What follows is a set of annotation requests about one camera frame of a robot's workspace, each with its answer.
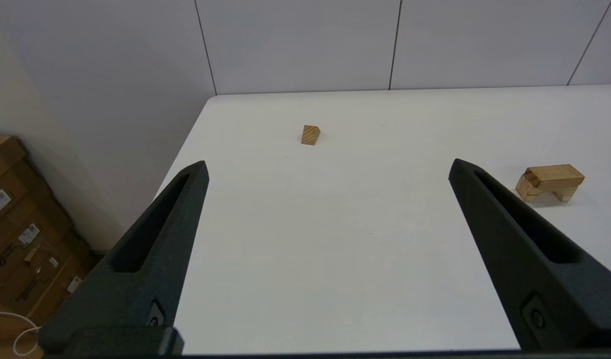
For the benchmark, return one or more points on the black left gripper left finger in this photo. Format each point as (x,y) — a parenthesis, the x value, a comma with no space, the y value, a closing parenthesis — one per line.
(135,289)

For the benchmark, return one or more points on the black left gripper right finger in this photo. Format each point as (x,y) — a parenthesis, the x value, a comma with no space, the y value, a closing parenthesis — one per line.
(544,289)

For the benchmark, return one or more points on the arched wooden building block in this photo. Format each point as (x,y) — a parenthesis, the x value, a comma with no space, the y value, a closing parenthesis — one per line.
(527,192)

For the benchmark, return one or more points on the rectangular wooden building block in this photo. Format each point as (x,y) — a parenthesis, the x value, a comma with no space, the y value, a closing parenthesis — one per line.
(554,175)

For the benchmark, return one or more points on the triangular wooden building block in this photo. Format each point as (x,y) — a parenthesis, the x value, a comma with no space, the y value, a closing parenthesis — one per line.
(310,134)

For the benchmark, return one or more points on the brown labelled cardboard box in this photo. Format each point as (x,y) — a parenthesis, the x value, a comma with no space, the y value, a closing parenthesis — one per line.
(16,248)
(6,168)
(36,293)

